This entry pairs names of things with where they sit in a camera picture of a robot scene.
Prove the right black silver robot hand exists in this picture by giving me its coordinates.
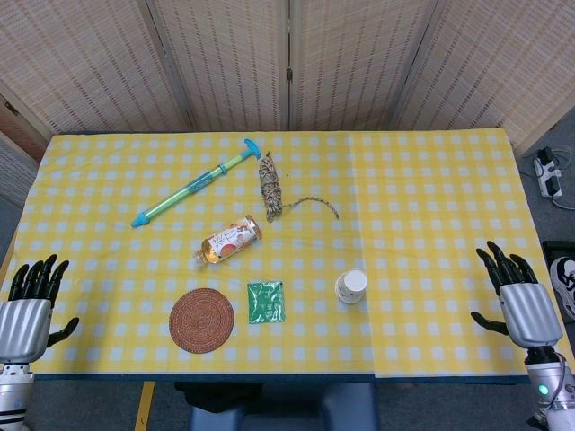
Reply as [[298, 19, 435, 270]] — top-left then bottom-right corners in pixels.
[[470, 240, 564, 349]]

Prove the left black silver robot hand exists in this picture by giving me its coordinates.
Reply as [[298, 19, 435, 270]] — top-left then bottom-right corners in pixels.
[[0, 253, 80, 364]]

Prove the black white sneaker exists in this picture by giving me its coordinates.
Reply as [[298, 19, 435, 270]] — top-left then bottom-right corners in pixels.
[[549, 255, 575, 321]]

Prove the black bag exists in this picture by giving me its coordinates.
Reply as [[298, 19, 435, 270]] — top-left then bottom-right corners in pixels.
[[542, 240, 575, 270]]

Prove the white power strip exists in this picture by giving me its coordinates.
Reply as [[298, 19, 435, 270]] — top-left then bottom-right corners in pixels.
[[533, 146, 564, 199]]

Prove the yellow floor tape strip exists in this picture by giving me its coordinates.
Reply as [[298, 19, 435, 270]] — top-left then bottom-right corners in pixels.
[[134, 380, 156, 431]]

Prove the yellow white checkered tablecloth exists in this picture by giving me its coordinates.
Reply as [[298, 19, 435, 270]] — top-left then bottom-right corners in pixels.
[[0, 129, 575, 381]]

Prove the round brown woven coaster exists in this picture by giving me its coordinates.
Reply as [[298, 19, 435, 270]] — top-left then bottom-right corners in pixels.
[[168, 287, 236, 355]]

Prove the peach tea plastic bottle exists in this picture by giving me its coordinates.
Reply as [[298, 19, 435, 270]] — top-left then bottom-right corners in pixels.
[[192, 215, 262, 269]]

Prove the green blue water gun toy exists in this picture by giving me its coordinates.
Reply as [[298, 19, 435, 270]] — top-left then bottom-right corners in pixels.
[[130, 138, 262, 230]]

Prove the green tea bag packet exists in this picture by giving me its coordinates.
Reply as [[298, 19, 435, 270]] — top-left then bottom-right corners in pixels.
[[246, 280, 288, 325]]

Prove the woven folding screen panel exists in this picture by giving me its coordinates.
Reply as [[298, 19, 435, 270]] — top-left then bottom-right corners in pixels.
[[287, 0, 439, 132], [0, 0, 193, 136], [146, 0, 291, 133], [389, 0, 575, 157]]

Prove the white power cable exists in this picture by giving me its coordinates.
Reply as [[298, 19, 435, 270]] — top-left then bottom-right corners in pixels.
[[552, 147, 575, 210]]

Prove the bundle of braided rope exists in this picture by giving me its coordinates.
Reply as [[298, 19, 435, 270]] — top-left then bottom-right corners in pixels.
[[257, 153, 341, 224]]

